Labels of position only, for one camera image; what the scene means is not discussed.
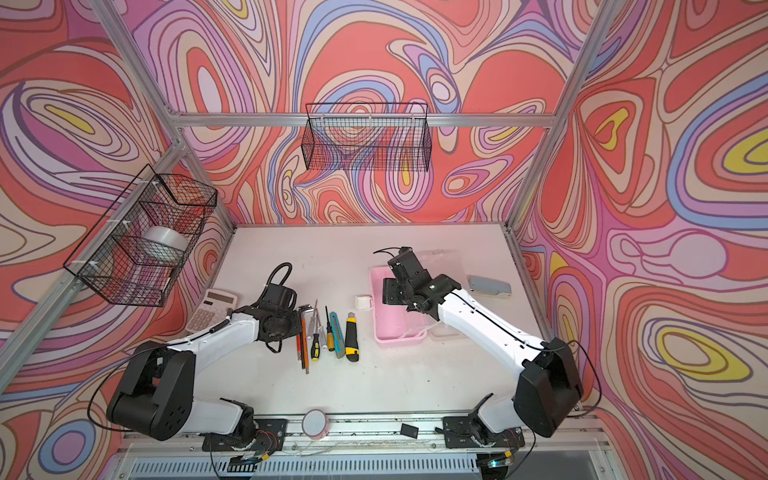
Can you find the grey stapler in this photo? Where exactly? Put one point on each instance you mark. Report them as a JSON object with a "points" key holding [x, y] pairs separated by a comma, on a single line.
{"points": [[479, 285]]}

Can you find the pink tape roll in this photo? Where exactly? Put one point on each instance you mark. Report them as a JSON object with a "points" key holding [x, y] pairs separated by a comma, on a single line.
{"points": [[315, 424]]}

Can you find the yellow black screwdriver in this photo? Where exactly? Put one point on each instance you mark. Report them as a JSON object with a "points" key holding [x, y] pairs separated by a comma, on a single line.
{"points": [[315, 328]]}

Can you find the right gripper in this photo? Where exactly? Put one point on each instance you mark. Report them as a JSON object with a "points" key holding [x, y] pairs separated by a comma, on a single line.
{"points": [[390, 296]]}

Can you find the clear handle tester screwdriver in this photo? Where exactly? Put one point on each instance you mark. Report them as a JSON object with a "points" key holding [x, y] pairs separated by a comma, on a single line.
{"points": [[322, 336]]}

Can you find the orange handle screwdriver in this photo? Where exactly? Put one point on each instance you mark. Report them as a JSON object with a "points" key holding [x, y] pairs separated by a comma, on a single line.
{"points": [[330, 343]]}

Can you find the silver duct tape roll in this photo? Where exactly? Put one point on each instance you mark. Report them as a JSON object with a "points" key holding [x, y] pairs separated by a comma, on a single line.
{"points": [[164, 245]]}

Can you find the small black block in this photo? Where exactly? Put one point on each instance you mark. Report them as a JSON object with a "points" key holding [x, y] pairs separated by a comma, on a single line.
{"points": [[409, 431]]}

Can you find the black wire basket back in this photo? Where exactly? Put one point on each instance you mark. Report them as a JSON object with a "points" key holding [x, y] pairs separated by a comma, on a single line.
{"points": [[357, 136]]}

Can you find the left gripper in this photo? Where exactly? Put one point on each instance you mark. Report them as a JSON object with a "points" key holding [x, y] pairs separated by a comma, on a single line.
{"points": [[294, 316]]}

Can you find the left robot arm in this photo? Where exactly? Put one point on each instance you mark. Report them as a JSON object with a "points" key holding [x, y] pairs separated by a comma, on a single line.
{"points": [[155, 396]]}

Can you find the black wire basket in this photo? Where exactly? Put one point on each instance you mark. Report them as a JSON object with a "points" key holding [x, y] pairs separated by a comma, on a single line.
{"points": [[138, 248], [357, 136]]}

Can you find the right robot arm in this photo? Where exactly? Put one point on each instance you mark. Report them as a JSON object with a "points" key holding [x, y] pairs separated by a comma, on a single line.
{"points": [[547, 382]]}

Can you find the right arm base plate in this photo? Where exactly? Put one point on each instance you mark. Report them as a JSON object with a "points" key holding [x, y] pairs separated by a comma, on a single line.
{"points": [[462, 432]]}

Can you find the pink plastic tool box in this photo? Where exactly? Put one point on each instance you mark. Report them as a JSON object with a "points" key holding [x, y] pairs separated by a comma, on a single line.
{"points": [[393, 325]]}

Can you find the black hex key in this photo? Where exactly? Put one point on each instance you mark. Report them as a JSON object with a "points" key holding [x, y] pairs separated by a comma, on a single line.
{"points": [[308, 317]]}

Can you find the black wire basket left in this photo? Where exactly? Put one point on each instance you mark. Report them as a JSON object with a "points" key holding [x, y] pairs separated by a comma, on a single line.
{"points": [[138, 248]]}

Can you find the yellow black utility knife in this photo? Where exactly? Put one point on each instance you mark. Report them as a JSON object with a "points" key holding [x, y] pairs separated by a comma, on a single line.
{"points": [[352, 352]]}

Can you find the teal utility knife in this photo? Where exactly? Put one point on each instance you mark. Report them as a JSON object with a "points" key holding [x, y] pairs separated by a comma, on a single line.
{"points": [[338, 339]]}

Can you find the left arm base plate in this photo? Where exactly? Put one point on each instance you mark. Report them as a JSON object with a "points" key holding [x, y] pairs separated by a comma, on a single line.
{"points": [[260, 435]]}

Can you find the white box latch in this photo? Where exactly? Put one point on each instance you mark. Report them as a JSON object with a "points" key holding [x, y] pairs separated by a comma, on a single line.
{"points": [[363, 302]]}

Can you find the orange hex key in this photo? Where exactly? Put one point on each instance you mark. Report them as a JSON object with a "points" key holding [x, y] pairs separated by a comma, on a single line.
{"points": [[306, 360]]}

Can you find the white calculator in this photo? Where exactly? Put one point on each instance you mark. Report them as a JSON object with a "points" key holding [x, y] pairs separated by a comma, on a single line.
{"points": [[211, 311]]}

